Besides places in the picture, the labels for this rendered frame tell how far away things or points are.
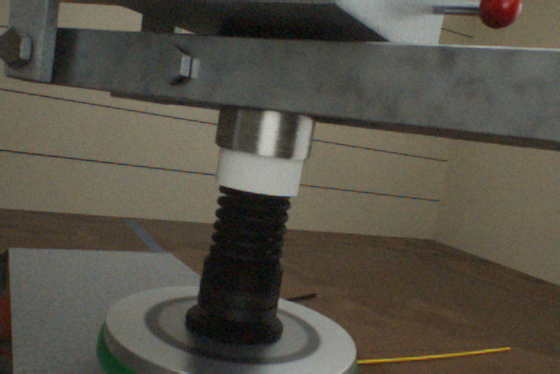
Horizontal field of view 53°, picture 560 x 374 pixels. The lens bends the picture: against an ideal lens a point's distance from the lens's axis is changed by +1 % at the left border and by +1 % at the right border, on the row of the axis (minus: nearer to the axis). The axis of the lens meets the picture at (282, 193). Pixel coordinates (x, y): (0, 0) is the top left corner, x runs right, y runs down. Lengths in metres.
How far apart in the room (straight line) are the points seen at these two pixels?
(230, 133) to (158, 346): 0.17
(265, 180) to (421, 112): 0.14
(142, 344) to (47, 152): 4.88
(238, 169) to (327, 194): 5.81
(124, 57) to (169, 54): 0.06
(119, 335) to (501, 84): 0.32
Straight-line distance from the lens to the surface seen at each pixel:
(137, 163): 5.41
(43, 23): 0.53
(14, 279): 0.75
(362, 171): 6.45
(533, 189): 6.36
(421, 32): 0.48
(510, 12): 0.48
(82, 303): 0.68
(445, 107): 0.35
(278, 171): 0.44
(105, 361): 0.46
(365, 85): 0.37
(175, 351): 0.43
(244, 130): 0.43
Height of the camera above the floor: 1.05
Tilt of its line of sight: 6 degrees down
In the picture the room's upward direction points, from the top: 9 degrees clockwise
